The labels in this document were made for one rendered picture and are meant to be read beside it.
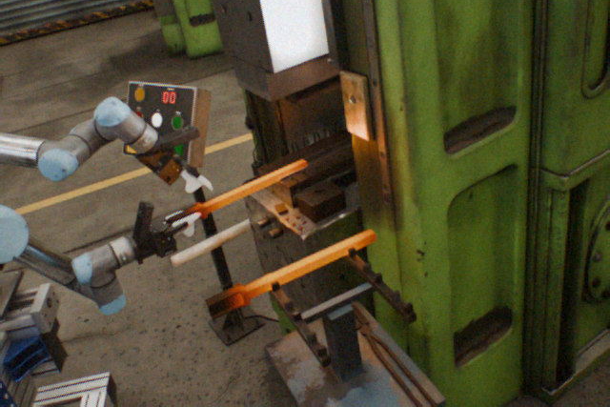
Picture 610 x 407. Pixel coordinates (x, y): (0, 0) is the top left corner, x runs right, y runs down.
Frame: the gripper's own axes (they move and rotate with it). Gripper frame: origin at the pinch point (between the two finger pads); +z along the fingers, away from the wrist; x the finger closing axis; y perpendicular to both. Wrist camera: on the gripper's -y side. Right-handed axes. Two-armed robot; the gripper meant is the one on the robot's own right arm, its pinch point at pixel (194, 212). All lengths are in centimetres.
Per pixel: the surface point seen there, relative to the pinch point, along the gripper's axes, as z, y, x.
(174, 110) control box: 17, -12, -49
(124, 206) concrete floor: 14, 99, -208
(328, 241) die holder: 29.7, 14.7, 22.0
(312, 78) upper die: 41, -29, 8
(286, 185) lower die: 27.8, 1.1, 5.9
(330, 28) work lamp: 37, -47, 26
